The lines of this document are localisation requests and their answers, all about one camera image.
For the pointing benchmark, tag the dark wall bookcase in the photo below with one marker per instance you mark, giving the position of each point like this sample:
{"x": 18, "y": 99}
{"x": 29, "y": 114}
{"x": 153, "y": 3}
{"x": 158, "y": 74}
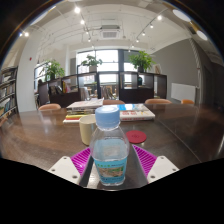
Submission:
{"x": 7, "y": 93}

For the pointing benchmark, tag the group of ceiling spotlights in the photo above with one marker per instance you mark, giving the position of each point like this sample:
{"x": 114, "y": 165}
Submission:
{"x": 77, "y": 10}

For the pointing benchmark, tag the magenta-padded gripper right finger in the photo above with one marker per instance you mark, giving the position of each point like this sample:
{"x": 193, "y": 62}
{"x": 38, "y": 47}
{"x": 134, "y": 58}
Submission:
{"x": 162, "y": 168}

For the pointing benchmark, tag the dark cube shelf unit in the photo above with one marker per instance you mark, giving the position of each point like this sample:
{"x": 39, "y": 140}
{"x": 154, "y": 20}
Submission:
{"x": 146, "y": 88}

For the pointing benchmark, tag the flat round red coaster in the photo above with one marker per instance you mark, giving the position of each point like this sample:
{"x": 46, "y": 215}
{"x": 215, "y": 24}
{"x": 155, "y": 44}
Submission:
{"x": 136, "y": 136}

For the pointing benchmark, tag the yellow spine book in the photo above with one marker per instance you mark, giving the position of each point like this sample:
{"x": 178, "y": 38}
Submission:
{"x": 75, "y": 116}

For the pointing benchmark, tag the bushy potted green plant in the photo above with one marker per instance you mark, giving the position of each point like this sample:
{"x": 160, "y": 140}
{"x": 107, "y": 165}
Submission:
{"x": 53, "y": 70}

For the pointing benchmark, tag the tall potted green plant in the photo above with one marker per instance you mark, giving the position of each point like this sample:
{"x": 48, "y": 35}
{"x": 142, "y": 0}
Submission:
{"x": 142, "y": 60}

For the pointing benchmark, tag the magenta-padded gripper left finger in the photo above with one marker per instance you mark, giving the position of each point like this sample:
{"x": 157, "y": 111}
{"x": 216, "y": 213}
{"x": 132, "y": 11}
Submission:
{"x": 65, "y": 168}

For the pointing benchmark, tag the clear blue-capped water bottle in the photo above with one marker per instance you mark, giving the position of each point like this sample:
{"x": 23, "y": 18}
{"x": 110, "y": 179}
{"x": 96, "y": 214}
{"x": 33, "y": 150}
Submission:
{"x": 109, "y": 156}

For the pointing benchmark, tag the white round ceiling lamp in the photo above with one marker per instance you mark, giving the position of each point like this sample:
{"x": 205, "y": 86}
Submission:
{"x": 202, "y": 35}
{"x": 181, "y": 15}

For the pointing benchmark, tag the cream ceramic mug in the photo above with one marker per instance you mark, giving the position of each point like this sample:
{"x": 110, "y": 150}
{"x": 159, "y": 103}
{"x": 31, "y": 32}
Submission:
{"x": 86, "y": 131}

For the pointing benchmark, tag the ceiling air conditioner unit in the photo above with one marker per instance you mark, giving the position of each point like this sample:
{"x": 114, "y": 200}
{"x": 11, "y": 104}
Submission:
{"x": 110, "y": 32}

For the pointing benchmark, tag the red spine book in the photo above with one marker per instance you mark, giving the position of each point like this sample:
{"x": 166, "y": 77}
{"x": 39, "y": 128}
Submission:
{"x": 70, "y": 120}

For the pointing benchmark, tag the white wall radiator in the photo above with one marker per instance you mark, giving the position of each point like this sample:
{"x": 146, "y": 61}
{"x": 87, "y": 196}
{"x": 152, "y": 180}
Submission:
{"x": 183, "y": 92}

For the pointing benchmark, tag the small potted green plant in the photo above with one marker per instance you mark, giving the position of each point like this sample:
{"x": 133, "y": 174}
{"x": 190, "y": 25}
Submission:
{"x": 91, "y": 61}

